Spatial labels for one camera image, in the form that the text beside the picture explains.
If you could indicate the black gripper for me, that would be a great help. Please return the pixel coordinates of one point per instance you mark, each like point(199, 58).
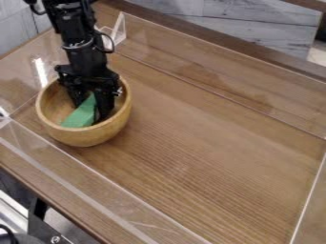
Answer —
point(86, 74)

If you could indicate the green rectangular block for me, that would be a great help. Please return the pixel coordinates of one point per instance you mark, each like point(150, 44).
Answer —
point(84, 115)

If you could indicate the brown wooden bowl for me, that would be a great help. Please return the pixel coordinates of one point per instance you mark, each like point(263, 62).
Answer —
point(54, 109)

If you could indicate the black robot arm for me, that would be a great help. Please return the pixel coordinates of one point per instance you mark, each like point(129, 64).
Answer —
point(73, 20)

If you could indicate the clear acrylic corner bracket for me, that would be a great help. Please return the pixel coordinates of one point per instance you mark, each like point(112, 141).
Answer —
point(114, 35)

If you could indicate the clear acrylic tray wall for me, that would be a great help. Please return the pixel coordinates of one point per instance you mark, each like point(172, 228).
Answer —
point(217, 160)

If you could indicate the black table leg bracket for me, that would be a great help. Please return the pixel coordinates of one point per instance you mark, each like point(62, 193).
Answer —
point(38, 228)

